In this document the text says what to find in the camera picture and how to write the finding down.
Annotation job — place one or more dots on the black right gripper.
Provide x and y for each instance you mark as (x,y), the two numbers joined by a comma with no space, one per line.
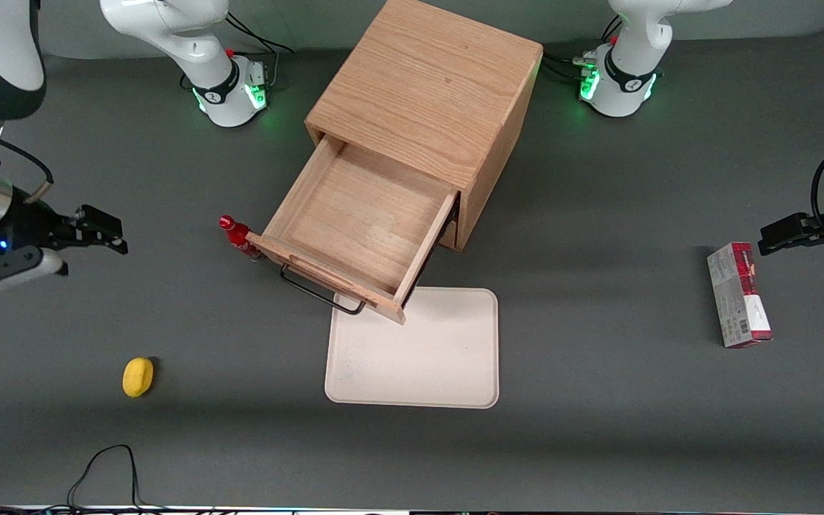
(31,223)

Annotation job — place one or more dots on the wooden drawer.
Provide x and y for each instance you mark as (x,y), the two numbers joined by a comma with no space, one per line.
(362,214)

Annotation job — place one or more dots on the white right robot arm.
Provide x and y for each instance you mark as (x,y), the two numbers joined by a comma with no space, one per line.
(169,28)

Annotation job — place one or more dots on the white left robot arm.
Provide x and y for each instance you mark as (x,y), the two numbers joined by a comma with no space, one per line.
(634,64)

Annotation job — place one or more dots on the wooden drawer cabinet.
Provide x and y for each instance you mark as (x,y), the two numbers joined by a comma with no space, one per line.
(426,86)

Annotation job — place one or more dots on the red plaid carton box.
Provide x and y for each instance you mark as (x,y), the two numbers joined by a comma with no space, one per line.
(737,293)

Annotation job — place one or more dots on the yellow lemon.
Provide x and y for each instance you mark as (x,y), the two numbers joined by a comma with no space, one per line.
(137,377)

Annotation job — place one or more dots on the small red bottle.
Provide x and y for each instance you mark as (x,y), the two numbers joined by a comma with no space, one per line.
(240,236)

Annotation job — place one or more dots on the white plastic tray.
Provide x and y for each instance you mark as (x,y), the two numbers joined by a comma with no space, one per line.
(419,357)

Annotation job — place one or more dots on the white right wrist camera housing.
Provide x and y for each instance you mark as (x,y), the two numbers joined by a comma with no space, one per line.
(26,272)

